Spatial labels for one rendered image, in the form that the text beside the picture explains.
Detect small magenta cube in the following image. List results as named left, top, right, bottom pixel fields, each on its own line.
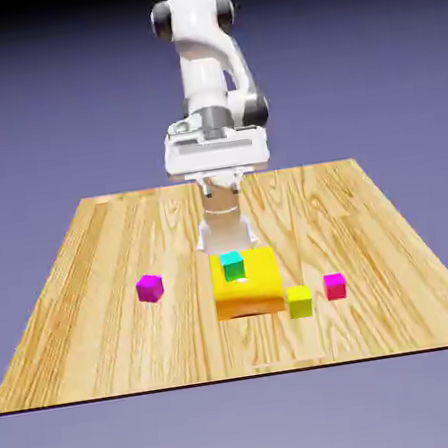
left=134, top=272, right=167, bottom=305

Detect small green cube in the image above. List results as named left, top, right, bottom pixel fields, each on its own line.
left=217, top=250, right=247, bottom=284

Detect large yellow box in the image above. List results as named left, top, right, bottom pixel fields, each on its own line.
left=206, top=244, right=288, bottom=323

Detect small pink cube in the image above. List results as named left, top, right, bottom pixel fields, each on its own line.
left=322, top=271, right=349, bottom=302

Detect small yellow cube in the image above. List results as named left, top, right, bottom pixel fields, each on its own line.
left=284, top=283, right=316, bottom=320

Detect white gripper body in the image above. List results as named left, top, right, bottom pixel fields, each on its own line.
left=159, top=119, right=273, bottom=185

